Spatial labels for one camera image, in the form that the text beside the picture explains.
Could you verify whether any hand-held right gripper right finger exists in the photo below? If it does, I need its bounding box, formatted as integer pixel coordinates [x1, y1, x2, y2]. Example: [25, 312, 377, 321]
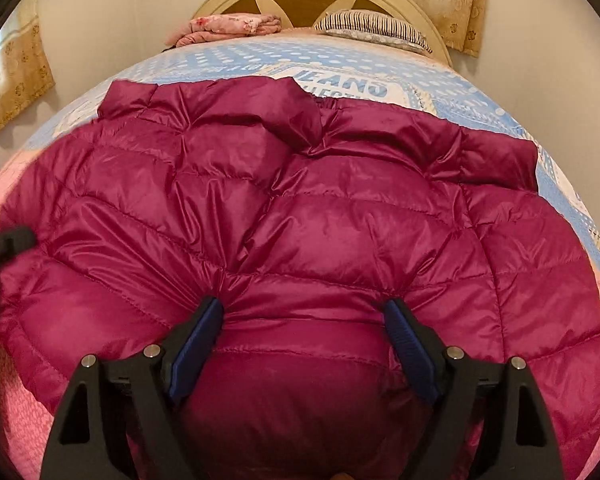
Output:
[382, 298, 566, 480]

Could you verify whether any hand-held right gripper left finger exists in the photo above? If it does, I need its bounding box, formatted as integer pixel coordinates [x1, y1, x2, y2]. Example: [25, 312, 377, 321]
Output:
[40, 296, 225, 480]

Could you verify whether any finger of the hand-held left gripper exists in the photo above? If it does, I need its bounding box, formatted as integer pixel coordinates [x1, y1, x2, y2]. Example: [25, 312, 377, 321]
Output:
[0, 226, 36, 272]

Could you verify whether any magenta puffer jacket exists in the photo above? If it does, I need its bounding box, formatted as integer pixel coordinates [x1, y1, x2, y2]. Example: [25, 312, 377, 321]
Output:
[0, 77, 600, 480]

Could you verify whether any beige floral curtain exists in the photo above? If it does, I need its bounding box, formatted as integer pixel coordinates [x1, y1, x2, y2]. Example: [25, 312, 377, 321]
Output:
[375, 0, 483, 58]
[0, 0, 56, 148]

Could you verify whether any blue printed bedsheet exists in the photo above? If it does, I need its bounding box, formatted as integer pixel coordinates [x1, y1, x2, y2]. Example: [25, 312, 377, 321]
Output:
[10, 30, 600, 281]

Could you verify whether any grey dotted pillow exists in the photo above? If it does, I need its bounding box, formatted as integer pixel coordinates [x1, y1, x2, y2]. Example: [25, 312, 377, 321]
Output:
[325, 27, 426, 52]

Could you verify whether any pink floral folded blanket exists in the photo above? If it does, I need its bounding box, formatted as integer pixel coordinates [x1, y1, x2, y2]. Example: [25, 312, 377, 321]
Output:
[164, 14, 283, 50]

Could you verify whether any striped pillow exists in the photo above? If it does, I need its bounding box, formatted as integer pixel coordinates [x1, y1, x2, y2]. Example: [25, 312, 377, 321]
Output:
[312, 10, 433, 53]

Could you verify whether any cream wooden headboard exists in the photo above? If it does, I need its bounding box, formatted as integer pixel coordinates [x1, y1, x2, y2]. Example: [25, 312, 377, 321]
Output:
[192, 0, 453, 66]

